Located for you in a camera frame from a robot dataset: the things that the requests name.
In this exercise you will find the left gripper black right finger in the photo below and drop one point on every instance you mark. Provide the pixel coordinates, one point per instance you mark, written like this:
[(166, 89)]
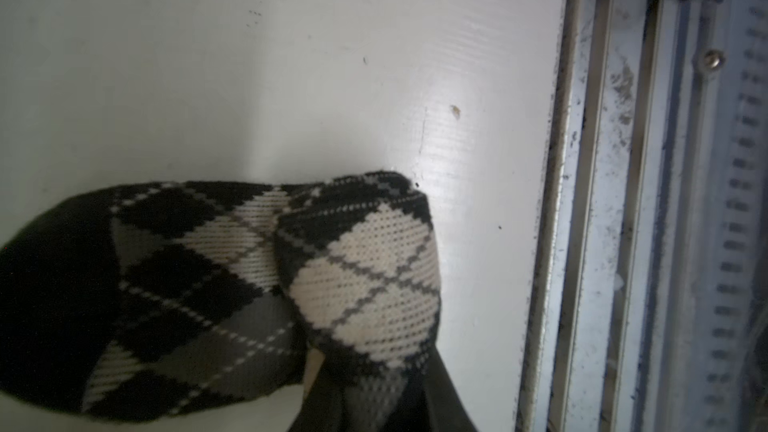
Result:
[(443, 408)]

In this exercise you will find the black grey argyle sock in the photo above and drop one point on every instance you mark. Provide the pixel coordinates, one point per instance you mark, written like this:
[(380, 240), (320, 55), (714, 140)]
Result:
[(155, 300)]

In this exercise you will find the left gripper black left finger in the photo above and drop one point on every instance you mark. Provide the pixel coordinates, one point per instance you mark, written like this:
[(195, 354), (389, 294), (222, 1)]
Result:
[(323, 408)]

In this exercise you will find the aluminium front rail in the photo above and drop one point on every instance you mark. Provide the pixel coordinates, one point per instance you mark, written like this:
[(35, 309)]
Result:
[(648, 309)]

